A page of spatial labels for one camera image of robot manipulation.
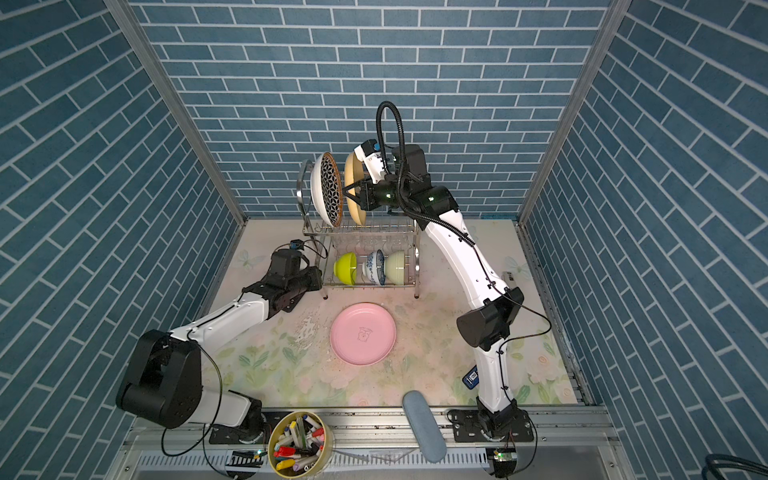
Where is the pink plastic plate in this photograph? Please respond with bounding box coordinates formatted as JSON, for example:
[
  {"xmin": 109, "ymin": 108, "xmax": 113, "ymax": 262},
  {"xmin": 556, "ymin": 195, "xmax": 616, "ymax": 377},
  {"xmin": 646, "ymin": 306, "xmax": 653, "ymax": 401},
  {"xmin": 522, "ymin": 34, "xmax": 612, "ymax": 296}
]
[{"xmin": 330, "ymin": 303, "xmax": 397, "ymax": 367}]

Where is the lime green small bowl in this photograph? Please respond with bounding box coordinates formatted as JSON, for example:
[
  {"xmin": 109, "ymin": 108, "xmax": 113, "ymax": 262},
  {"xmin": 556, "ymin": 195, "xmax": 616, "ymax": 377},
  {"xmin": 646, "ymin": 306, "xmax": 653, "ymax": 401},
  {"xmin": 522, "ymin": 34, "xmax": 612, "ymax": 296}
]
[{"xmin": 333, "ymin": 252, "xmax": 357, "ymax": 286}]

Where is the yellow tin pen holder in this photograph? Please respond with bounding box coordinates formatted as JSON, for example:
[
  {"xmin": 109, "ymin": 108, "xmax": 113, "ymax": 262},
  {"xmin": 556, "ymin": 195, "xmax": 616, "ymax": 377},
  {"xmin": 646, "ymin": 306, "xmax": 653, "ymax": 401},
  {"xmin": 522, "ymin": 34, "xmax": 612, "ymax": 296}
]
[{"xmin": 267, "ymin": 411, "xmax": 334, "ymax": 479}]

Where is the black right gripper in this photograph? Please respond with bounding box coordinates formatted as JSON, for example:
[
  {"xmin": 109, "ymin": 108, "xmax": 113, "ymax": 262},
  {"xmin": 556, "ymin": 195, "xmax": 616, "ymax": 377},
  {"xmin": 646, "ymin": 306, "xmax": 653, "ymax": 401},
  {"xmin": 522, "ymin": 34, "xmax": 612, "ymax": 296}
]
[{"xmin": 345, "ymin": 176, "xmax": 412, "ymax": 212}]

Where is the white patterned large bowl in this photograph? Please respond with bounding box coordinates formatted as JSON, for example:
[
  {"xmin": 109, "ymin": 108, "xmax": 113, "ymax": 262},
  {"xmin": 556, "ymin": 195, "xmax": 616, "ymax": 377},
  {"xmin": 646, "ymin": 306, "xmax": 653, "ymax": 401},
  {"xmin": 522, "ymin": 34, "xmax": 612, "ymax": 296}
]
[{"xmin": 310, "ymin": 152, "xmax": 343, "ymax": 228}]

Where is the yellow plastic plate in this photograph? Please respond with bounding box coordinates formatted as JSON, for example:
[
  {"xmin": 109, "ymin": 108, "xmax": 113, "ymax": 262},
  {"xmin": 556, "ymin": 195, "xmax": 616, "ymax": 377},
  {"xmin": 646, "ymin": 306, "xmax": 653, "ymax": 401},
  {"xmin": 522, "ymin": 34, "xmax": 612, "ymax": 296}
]
[{"xmin": 344, "ymin": 153, "xmax": 367, "ymax": 226}]

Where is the steel two-tier dish rack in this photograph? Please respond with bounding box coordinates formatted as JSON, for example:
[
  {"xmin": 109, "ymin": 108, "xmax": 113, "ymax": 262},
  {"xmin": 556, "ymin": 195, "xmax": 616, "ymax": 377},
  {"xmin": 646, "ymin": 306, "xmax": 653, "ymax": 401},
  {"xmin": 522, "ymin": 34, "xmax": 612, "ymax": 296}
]
[{"xmin": 295, "ymin": 159, "xmax": 421, "ymax": 298}]

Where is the grey blue oval case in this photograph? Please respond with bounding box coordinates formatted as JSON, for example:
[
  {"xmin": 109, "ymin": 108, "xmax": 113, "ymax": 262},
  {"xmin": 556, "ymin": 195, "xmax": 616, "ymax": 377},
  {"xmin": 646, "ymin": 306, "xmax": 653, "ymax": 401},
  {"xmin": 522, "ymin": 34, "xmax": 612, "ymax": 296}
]
[{"xmin": 402, "ymin": 390, "xmax": 447, "ymax": 463}]

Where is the black cable bottom right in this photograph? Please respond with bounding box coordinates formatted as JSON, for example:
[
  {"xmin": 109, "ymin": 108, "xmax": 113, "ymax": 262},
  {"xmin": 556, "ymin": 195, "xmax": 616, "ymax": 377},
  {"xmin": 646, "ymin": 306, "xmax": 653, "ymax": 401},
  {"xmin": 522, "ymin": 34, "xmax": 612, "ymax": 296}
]
[{"xmin": 701, "ymin": 453, "xmax": 768, "ymax": 480}]

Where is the pale green small bowl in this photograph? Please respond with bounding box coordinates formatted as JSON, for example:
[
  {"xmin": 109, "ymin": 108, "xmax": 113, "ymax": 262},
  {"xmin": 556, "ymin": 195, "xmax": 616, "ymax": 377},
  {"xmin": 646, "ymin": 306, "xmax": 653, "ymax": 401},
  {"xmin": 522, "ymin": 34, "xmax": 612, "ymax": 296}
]
[{"xmin": 384, "ymin": 251, "xmax": 407, "ymax": 286}]

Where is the aluminium corner frame post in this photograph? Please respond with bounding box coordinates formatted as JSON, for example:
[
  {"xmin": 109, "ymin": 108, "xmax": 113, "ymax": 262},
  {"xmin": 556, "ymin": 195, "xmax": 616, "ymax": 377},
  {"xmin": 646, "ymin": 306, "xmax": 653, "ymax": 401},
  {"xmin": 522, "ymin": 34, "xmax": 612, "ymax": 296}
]
[
  {"xmin": 518, "ymin": 0, "xmax": 631, "ymax": 225},
  {"xmin": 104, "ymin": 0, "xmax": 247, "ymax": 227}
]

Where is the blue floral white bowl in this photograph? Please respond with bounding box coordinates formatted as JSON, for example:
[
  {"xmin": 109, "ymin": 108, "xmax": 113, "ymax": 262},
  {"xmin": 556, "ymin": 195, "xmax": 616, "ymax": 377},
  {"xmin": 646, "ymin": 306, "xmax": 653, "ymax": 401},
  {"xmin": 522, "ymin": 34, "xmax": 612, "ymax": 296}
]
[{"xmin": 363, "ymin": 249, "xmax": 386, "ymax": 286}]

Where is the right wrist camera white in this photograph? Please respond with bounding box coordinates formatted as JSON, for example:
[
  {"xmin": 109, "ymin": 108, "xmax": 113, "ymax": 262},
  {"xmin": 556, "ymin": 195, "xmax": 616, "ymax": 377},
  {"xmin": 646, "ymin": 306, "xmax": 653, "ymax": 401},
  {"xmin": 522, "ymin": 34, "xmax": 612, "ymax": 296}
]
[{"xmin": 353, "ymin": 139, "xmax": 387, "ymax": 184}]

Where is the blue card device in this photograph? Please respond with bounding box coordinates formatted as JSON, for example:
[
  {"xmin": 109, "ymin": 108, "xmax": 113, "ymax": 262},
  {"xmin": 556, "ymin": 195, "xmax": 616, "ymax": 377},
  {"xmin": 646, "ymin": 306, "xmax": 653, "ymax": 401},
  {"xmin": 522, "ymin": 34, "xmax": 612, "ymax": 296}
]
[{"xmin": 462, "ymin": 365, "xmax": 479, "ymax": 390}]

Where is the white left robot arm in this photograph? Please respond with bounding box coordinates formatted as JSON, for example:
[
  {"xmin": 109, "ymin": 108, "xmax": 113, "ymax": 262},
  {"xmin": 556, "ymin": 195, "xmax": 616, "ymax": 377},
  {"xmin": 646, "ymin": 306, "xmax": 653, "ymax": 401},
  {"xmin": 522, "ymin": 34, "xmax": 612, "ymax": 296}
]
[{"xmin": 116, "ymin": 248, "xmax": 322, "ymax": 440}]

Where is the black corrugated cable hose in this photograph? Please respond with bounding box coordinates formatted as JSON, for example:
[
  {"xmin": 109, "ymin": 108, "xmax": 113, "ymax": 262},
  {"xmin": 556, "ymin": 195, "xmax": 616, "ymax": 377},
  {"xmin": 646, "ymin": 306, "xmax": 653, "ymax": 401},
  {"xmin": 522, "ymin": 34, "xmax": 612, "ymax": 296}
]
[{"xmin": 375, "ymin": 100, "xmax": 475, "ymax": 244}]

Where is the aluminium front rail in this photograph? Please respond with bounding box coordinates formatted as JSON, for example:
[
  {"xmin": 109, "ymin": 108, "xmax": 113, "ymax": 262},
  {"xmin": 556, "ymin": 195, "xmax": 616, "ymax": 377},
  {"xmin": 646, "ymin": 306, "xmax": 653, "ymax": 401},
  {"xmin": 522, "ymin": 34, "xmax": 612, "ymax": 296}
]
[{"xmin": 106, "ymin": 405, "xmax": 634, "ymax": 479}]

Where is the aluminium corner frame post right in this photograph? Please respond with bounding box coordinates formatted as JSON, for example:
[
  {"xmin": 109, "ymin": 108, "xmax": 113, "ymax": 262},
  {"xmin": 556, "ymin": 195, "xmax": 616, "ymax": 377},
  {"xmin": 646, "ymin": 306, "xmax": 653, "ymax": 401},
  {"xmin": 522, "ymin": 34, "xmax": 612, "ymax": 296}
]
[{"xmin": 518, "ymin": 0, "xmax": 631, "ymax": 225}]

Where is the aluminium corner frame post left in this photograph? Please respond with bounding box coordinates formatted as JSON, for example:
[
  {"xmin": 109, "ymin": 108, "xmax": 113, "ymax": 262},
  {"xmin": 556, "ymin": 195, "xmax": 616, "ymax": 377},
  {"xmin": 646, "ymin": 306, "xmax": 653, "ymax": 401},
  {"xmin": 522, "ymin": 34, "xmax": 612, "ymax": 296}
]
[{"xmin": 104, "ymin": 0, "xmax": 247, "ymax": 227}]

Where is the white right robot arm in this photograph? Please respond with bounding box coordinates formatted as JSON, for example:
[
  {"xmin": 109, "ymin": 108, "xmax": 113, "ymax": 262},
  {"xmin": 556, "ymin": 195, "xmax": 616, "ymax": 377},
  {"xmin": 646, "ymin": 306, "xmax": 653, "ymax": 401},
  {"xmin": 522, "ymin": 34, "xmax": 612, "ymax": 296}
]
[{"xmin": 341, "ymin": 179, "xmax": 523, "ymax": 422}]

